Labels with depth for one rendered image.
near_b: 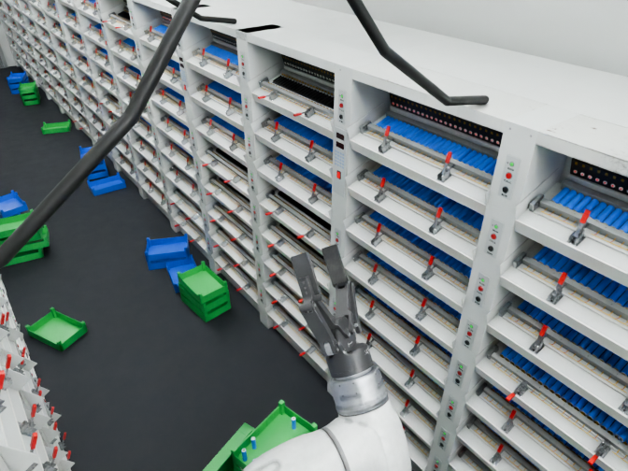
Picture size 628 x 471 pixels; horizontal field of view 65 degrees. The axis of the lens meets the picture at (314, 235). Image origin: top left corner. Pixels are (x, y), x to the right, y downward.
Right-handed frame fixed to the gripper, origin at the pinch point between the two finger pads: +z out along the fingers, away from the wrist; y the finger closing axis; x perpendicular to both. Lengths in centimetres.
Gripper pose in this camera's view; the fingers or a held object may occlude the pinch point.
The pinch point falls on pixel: (317, 256)
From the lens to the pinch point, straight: 83.5
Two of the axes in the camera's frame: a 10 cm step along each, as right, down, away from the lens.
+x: -8.8, 2.9, 3.8
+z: -3.0, -9.5, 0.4
